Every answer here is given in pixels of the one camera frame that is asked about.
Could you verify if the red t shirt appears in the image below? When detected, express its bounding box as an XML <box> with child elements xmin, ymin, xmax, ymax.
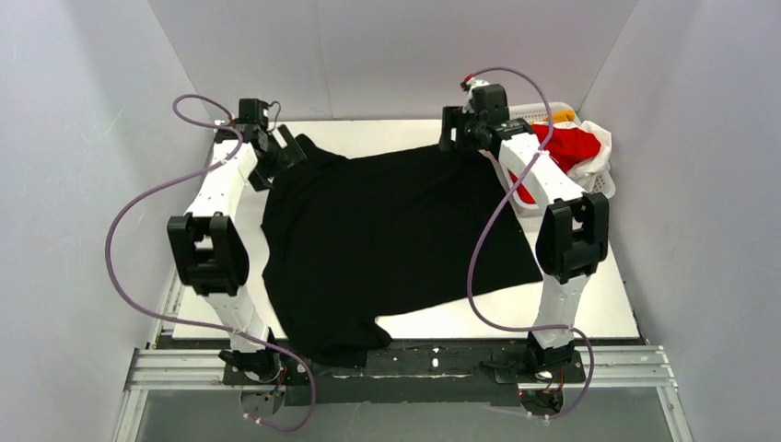
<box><xmin>546</xmin><ymin>122</ymin><xmax>601</xmax><ymax>172</ymax></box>

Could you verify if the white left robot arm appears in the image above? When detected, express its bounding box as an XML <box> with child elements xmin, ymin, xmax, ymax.
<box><xmin>167</xmin><ymin>98</ymin><xmax>307</xmax><ymax>354</ymax></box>

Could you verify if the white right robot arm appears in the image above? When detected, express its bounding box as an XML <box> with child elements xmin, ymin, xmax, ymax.
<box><xmin>438</xmin><ymin>78</ymin><xmax>609</xmax><ymax>352</ymax></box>

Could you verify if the yellow t shirt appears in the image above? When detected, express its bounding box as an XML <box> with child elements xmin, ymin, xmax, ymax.
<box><xmin>553</xmin><ymin>110</ymin><xmax>576</xmax><ymax>123</ymax></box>

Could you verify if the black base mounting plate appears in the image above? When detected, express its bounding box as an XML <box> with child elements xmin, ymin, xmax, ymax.
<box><xmin>152</xmin><ymin>337</ymin><xmax>587</xmax><ymax>407</ymax></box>

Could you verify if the white plastic laundry basket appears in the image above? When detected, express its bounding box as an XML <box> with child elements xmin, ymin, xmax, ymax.
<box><xmin>489</xmin><ymin>102</ymin><xmax>615</xmax><ymax>216</ymax></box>

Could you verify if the black t shirt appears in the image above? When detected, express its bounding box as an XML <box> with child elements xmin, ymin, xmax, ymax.
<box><xmin>262</xmin><ymin>134</ymin><xmax>542</xmax><ymax>367</ymax></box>

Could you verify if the white t shirt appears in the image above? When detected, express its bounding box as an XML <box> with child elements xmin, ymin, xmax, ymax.
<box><xmin>545</xmin><ymin>121</ymin><xmax>612</xmax><ymax>183</ymax></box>

